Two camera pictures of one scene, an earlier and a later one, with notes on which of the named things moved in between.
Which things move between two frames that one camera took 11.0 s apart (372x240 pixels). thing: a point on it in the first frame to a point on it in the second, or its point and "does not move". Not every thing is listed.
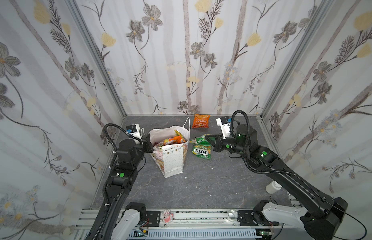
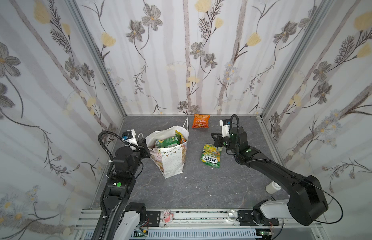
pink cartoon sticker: (167, 216) does not move
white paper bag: (170, 144) does not move
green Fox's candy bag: (201, 140) to (174, 140)
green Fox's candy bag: (204, 151) to (211, 155)
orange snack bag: (178, 138) does not move
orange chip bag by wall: (201, 121) does not move
